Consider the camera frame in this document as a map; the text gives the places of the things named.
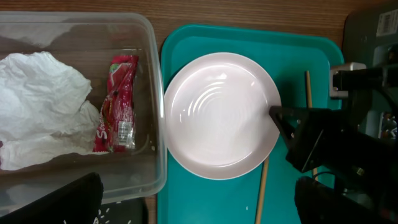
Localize white napkin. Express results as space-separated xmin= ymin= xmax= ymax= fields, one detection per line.
xmin=1 ymin=52 xmax=100 ymax=170

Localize wooden chopstick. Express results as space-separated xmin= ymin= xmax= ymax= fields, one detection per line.
xmin=305 ymin=71 xmax=318 ymax=181
xmin=255 ymin=158 xmax=269 ymax=224

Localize rice leftovers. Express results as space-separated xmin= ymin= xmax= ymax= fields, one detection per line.
xmin=62 ymin=200 xmax=134 ymax=224

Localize black plastic tray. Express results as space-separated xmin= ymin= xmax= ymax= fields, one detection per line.
xmin=62 ymin=197 xmax=149 ymax=224

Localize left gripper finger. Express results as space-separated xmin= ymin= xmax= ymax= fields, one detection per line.
xmin=1 ymin=172 xmax=103 ymax=224

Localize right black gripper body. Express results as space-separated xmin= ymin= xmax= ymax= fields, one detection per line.
xmin=285 ymin=65 xmax=398 ymax=203

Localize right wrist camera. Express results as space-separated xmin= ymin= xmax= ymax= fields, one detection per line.
xmin=329 ymin=62 xmax=366 ymax=100

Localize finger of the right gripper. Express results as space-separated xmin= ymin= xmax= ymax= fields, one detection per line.
xmin=269 ymin=106 xmax=311 ymax=148

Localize clear plastic waste bin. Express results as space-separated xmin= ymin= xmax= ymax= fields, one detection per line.
xmin=1 ymin=11 xmax=167 ymax=215

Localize red snack wrapper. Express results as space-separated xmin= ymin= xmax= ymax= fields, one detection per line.
xmin=93 ymin=55 xmax=139 ymax=152

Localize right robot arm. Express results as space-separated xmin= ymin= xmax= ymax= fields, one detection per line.
xmin=269 ymin=65 xmax=397 ymax=223

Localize large white plate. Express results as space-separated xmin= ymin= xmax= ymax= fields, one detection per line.
xmin=164 ymin=52 xmax=281 ymax=180

